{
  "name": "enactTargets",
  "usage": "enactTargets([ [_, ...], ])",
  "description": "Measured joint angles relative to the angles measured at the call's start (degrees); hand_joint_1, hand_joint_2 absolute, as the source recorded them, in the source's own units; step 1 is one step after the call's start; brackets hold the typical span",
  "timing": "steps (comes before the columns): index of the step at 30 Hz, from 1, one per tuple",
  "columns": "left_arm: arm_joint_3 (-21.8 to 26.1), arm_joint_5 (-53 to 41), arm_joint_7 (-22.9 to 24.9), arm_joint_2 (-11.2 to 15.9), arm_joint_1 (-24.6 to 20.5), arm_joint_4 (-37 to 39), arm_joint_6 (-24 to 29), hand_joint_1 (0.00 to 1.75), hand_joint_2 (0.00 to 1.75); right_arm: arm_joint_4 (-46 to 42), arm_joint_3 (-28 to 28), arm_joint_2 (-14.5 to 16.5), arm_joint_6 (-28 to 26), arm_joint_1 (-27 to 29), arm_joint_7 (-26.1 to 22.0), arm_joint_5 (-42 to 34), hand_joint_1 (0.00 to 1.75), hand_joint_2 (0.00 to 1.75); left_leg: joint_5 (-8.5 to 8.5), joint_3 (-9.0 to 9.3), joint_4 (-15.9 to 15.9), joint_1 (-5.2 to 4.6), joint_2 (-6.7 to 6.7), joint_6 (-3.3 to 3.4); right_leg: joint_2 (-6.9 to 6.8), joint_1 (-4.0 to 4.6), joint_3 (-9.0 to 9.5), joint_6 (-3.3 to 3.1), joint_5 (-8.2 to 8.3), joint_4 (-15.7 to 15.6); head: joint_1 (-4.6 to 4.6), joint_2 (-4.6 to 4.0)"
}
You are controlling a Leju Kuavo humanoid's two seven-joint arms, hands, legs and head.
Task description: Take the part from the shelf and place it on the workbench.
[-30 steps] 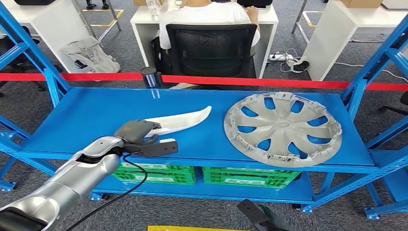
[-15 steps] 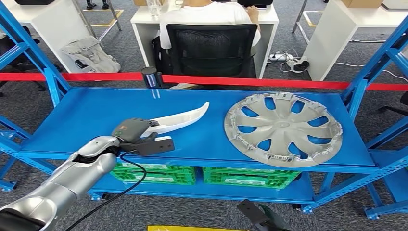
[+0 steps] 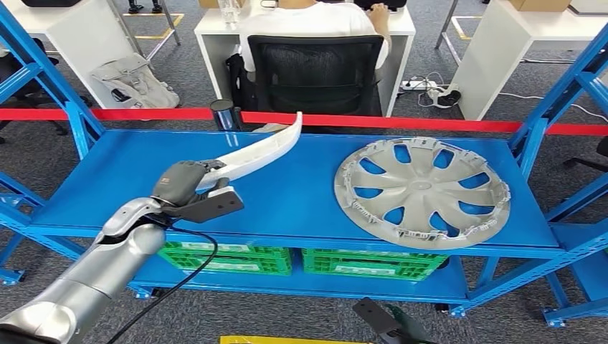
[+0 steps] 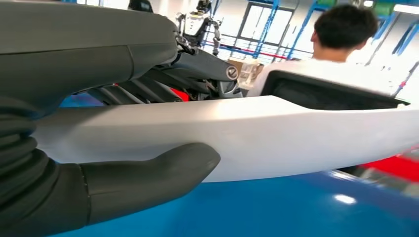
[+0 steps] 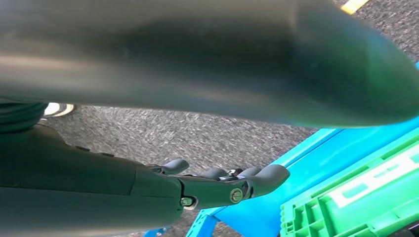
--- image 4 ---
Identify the brown cardboard box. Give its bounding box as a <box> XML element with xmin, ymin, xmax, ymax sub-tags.
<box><xmin>227</xmin><ymin>59</ymin><xmax>245</xmax><ymax>78</ymax></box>

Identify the black office chair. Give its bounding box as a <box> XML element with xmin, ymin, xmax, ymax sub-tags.
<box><xmin>260</xmin><ymin>70</ymin><xmax>411</xmax><ymax>110</ymax></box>

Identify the white and black humanoid robot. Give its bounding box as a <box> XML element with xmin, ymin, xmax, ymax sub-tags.
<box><xmin>175</xmin><ymin>0</ymin><xmax>223</xmax><ymax>56</ymax></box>

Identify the person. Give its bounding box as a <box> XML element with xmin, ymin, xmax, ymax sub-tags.
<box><xmin>247</xmin><ymin>3</ymin><xmax>419</xmax><ymax>99</ymax></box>

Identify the red barrier belt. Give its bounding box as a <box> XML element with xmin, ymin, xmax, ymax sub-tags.
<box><xmin>358</xmin><ymin>153</ymin><xmax>419</xmax><ymax>183</ymax></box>

